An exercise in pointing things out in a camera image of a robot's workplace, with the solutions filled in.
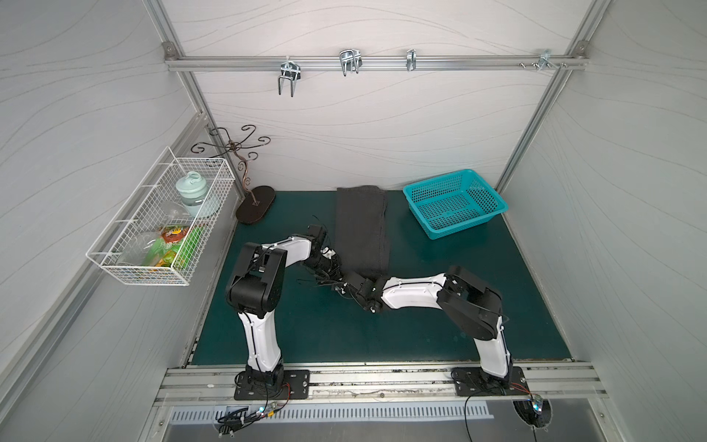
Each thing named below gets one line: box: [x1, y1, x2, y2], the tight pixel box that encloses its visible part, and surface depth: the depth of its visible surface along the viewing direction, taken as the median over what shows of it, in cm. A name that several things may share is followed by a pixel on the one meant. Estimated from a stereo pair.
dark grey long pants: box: [336, 185, 391, 280], surface depth 107 cm
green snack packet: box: [143, 225, 203, 270], surface depth 63 cm
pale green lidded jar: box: [174, 170, 209, 218], surface depth 68 cm
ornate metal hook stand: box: [190, 124, 271, 205], surface depth 94 cm
